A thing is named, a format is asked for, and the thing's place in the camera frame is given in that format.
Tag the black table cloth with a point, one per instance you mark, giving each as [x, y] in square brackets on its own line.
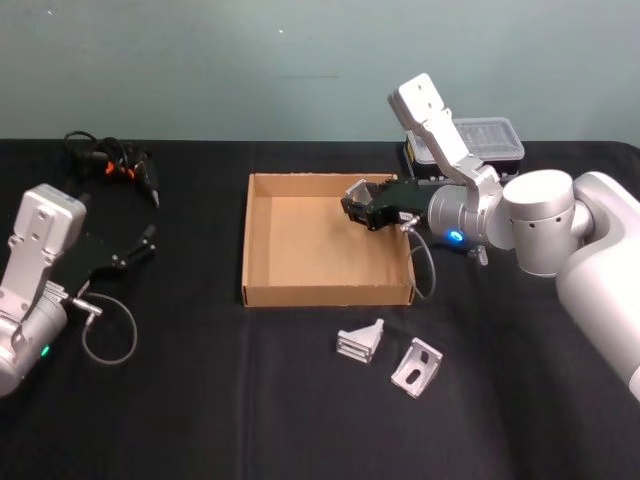
[200, 400]

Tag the shallow brown cardboard tray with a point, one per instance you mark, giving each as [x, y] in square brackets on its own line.
[310, 250]

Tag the clear plastic case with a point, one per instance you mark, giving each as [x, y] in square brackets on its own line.
[492, 140]

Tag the silver metal corner bracket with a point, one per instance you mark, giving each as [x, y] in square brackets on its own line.
[361, 341]
[361, 192]
[415, 370]

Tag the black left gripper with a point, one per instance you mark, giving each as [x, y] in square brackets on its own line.
[87, 260]

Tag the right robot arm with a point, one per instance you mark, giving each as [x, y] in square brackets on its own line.
[590, 260]

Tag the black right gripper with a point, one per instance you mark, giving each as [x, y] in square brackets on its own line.
[400, 202]

